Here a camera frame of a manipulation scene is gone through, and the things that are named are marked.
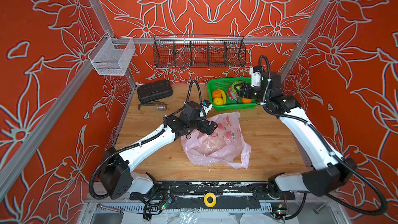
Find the yellow banana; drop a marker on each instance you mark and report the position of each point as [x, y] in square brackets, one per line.
[224, 97]

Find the yellow tape roll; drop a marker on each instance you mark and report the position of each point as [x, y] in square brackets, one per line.
[210, 200]

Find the metal bolt on frame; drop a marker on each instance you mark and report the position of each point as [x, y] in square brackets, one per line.
[319, 208]

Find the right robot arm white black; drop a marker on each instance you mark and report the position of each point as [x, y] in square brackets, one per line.
[328, 169]

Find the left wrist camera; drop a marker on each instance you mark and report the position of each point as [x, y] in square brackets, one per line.
[206, 105]

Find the yellow mandarin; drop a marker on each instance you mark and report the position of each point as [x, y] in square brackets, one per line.
[218, 101]

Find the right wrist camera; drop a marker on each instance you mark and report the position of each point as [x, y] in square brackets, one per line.
[255, 73]

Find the black plastic case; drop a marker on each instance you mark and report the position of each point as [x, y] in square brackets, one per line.
[154, 91]

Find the pink dragon fruit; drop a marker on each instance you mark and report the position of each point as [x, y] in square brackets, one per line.
[232, 96]

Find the clear plastic wall bin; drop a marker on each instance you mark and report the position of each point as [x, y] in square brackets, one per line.
[111, 56]

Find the metal clamp fitting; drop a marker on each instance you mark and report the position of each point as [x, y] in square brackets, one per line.
[160, 106]

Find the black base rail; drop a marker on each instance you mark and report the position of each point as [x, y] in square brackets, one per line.
[224, 196]

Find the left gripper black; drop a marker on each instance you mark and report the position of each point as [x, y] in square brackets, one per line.
[211, 128]

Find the orange mandarin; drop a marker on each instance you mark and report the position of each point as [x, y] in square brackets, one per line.
[246, 101]
[216, 94]

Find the green fruit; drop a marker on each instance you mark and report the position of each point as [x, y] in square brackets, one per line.
[236, 86]

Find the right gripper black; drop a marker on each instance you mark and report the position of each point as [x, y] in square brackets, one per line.
[247, 88]

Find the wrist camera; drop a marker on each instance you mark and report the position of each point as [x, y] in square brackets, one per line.
[206, 105]
[255, 73]

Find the metal wrench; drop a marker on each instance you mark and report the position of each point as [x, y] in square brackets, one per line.
[109, 208]

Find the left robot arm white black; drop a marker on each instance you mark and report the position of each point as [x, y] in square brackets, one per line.
[115, 175]

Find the green plastic basket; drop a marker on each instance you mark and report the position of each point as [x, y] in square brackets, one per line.
[224, 84]

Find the black wire wall basket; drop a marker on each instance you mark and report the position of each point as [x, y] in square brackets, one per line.
[199, 51]

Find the pink plastic bag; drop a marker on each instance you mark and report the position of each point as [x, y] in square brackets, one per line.
[225, 145]

